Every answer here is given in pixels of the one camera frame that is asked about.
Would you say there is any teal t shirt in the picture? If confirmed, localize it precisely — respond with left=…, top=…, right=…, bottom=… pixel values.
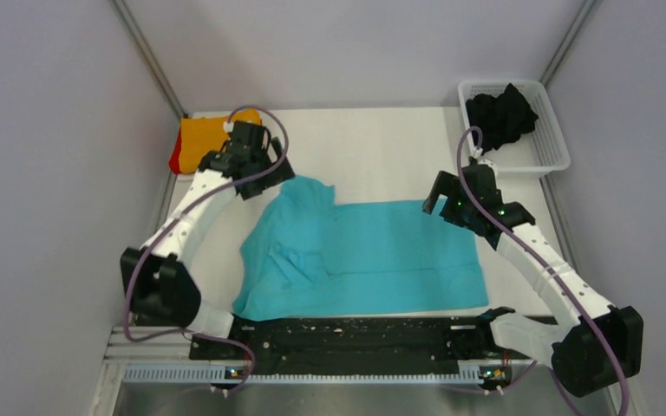
left=232, top=177, right=488, bottom=321

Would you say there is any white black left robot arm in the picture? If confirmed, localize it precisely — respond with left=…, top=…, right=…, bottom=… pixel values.
left=120, top=121, right=295, bottom=359

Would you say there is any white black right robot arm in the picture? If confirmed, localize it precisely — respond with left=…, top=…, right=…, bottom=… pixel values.
left=422, top=162, right=643, bottom=400

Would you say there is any folded orange t shirt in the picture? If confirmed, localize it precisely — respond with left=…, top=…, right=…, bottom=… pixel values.
left=179, top=108, right=264, bottom=173

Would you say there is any black crumpled t shirt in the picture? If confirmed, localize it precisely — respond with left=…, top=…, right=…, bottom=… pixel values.
left=466, top=83, right=539, bottom=153

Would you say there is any white plastic laundry basket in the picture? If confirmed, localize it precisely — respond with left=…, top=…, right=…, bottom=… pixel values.
left=458, top=79, right=571, bottom=179

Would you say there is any folded red t shirt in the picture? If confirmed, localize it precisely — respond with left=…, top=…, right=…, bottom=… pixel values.
left=168, top=128, right=199, bottom=175

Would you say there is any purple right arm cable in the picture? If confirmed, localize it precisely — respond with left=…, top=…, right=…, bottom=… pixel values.
left=456, top=126, right=631, bottom=416

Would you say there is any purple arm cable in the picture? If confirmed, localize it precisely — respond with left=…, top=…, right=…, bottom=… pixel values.
left=122, top=105, right=291, bottom=397
left=456, top=126, right=631, bottom=416

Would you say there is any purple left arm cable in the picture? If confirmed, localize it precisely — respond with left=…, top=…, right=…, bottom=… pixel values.
left=122, top=105, right=291, bottom=397

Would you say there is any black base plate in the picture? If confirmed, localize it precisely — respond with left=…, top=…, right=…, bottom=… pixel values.
left=189, top=317, right=525, bottom=376

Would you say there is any right grey frame post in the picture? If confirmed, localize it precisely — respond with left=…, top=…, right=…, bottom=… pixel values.
left=539, top=0, right=602, bottom=87

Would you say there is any grey aluminium frame post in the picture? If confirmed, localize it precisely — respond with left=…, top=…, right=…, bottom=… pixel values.
left=108, top=0, right=187, bottom=119

